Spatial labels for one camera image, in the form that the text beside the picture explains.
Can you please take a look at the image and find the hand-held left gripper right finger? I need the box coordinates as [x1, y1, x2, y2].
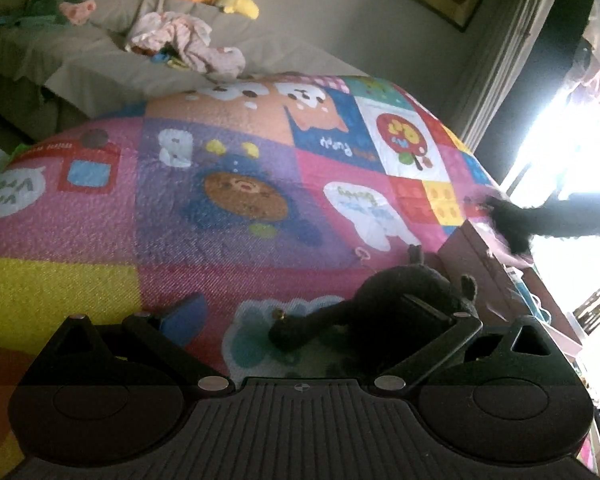
[372, 294, 561, 402]

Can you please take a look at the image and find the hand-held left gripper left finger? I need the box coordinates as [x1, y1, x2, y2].
[45, 292, 233, 395]

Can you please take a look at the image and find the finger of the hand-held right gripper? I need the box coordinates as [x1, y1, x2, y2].
[482, 192, 600, 256]

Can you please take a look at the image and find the black plush toy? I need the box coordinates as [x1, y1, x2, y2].
[267, 243, 481, 367]

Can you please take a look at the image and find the cardboard box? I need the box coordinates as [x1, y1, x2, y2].
[437, 219, 589, 362]

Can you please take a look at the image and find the colourful cartoon play mat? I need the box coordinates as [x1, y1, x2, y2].
[0, 72, 600, 472]

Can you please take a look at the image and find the grey curtain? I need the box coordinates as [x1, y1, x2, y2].
[449, 0, 572, 162]

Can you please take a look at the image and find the beige sofa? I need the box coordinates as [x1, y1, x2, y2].
[0, 0, 363, 147]

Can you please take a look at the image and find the pink crumpled cloth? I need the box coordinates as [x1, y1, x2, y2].
[124, 10, 247, 81]

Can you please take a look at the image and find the small pink sock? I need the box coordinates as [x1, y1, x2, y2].
[57, 0, 99, 26]

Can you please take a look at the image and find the green and pink plush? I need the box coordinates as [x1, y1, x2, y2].
[0, 0, 74, 29]

